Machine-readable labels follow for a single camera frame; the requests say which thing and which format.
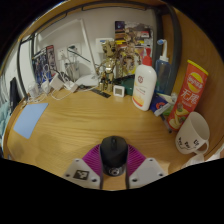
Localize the teal striped bedding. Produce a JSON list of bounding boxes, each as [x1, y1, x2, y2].
[[0, 99, 13, 148]]

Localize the black hanging bag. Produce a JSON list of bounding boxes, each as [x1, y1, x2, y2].
[[9, 77, 22, 116]]

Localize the blue tissue pack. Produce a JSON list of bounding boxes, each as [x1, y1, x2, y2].
[[148, 93, 178, 117]]

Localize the white red-capped lotion bottle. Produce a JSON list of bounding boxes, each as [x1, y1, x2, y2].
[[131, 47, 158, 112]]

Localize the golden robot figurine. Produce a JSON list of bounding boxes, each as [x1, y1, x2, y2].
[[96, 39, 118, 93]]

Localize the blue model kit box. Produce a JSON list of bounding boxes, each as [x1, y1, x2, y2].
[[31, 44, 57, 88]]

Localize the grey metal cup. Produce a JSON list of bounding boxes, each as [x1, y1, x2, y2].
[[65, 59, 81, 81]]

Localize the printed figurine box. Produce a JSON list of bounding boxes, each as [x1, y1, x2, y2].
[[114, 20, 154, 51]]

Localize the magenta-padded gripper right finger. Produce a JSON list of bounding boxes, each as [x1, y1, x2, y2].
[[125, 143, 168, 190]]

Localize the red chips can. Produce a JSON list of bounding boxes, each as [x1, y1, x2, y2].
[[167, 59, 209, 131]]

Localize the white printed mug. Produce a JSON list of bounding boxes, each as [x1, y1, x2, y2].
[[175, 111, 211, 156]]

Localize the black computer mouse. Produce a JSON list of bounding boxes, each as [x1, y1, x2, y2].
[[99, 135, 129, 177]]

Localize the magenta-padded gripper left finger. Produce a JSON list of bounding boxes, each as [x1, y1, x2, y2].
[[62, 143, 103, 190]]

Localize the small white cube clock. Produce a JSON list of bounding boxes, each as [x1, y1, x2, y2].
[[113, 84, 126, 98]]

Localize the white power strip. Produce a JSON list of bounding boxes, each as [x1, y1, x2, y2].
[[63, 79, 79, 93]]

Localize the light blue mouse pad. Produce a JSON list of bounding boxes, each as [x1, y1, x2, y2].
[[12, 102, 50, 140]]

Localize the white charger block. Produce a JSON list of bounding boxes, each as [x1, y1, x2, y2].
[[49, 73, 65, 92]]

